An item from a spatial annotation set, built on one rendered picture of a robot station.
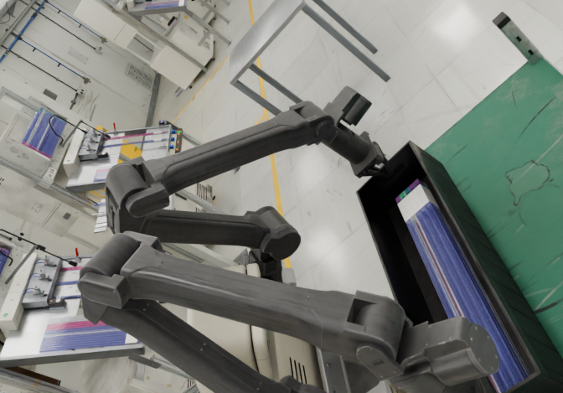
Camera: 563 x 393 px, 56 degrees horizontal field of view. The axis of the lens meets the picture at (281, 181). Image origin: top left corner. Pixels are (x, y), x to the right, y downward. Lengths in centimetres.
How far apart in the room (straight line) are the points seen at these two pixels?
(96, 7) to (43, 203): 356
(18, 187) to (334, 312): 366
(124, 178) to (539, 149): 83
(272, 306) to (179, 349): 21
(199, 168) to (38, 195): 331
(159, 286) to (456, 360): 38
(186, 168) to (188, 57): 638
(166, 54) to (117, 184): 645
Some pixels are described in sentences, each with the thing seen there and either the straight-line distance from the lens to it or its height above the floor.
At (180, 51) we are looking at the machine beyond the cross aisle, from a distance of 726.
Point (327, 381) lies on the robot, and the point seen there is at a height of 110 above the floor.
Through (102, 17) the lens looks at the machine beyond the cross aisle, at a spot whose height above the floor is 143.
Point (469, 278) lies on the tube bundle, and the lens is 101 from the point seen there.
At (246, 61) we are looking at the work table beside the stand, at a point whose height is 80.
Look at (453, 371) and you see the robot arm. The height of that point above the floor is 130.
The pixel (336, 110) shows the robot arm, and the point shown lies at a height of 132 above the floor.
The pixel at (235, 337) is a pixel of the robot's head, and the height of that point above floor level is 134.
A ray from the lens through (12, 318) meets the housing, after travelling 316.
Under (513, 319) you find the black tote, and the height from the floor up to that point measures 113.
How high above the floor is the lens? 182
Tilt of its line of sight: 27 degrees down
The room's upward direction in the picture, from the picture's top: 57 degrees counter-clockwise
